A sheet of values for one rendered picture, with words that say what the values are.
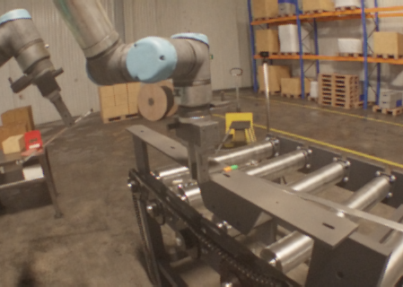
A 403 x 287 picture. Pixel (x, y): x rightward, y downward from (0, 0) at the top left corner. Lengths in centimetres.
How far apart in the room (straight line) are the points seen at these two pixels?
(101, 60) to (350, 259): 63
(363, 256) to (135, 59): 56
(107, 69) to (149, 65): 12
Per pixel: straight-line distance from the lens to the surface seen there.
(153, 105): 751
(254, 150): 183
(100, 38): 60
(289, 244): 91
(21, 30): 76
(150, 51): 53
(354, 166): 161
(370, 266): 54
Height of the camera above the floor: 146
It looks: 16 degrees down
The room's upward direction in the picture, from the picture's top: 4 degrees counter-clockwise
